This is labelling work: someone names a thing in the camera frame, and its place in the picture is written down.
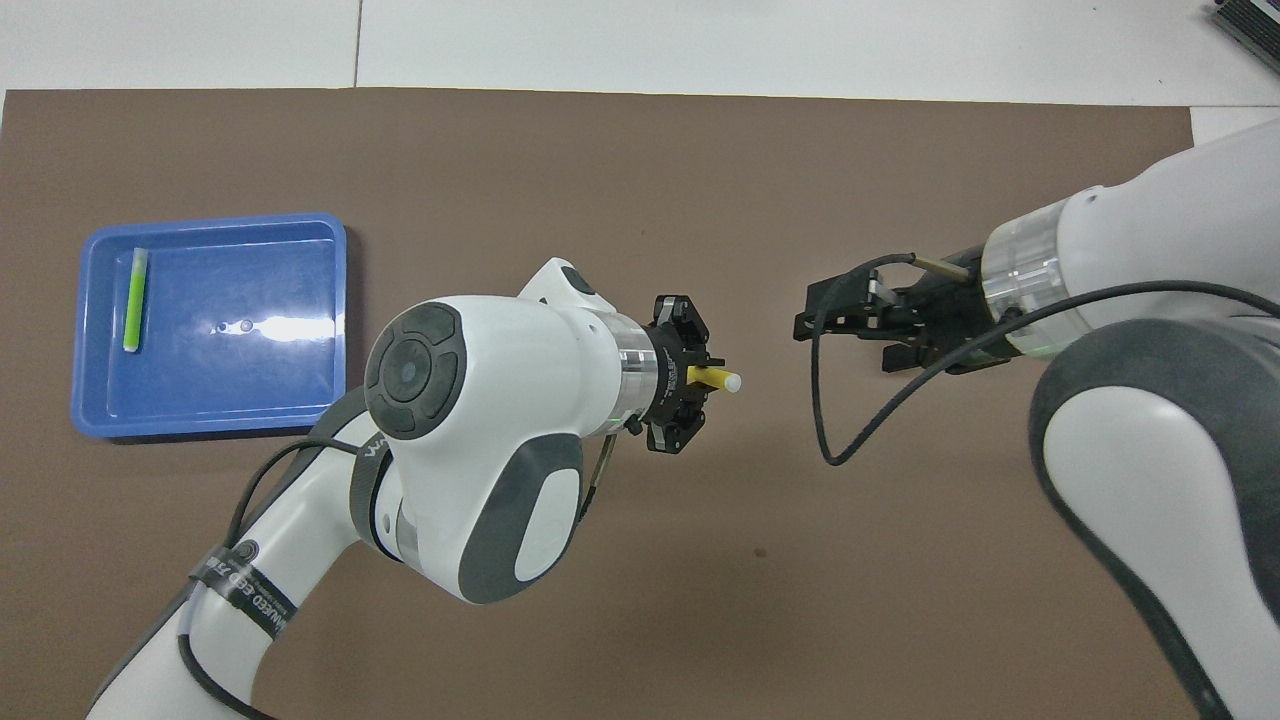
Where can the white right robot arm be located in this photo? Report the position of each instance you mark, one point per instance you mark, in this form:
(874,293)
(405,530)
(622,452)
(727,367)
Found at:
(1150,480)

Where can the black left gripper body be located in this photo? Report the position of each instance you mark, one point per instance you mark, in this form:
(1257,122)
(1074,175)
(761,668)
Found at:
(672,385)

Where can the blue plastic tray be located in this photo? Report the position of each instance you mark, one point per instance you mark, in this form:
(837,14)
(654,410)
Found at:
(230,380)

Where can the green pen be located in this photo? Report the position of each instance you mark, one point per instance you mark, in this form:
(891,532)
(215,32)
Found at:
(133,310)

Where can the brown table mat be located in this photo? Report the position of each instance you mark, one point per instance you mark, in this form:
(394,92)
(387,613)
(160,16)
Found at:
(640,180)

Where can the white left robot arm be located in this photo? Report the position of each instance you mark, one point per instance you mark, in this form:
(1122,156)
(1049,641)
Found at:
(500,400)

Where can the yellow pen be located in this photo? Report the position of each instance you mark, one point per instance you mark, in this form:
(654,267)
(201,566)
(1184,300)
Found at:
(715,379)

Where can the grey keyboard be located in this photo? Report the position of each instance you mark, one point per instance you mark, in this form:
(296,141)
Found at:
(1250,25)

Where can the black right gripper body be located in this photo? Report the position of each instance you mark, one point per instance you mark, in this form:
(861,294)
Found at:
(950,310)

